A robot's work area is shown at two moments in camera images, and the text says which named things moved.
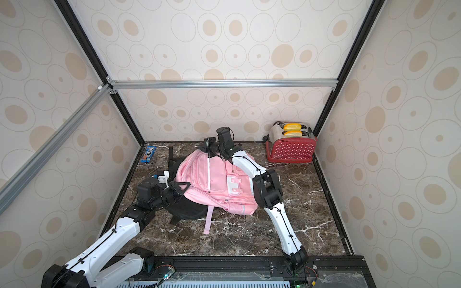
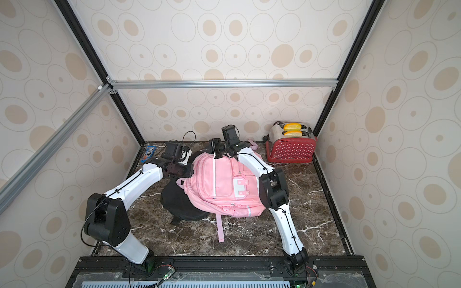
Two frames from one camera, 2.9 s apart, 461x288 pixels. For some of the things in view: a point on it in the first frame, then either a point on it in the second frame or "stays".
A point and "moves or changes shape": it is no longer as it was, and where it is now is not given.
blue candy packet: [149, 151] stays
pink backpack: [215, 182] moves or changes shape
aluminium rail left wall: [11, 188] stays
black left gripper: [177, 192] → [189, 171]
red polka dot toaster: [290, 142] stays
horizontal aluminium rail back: [113, 85] stays
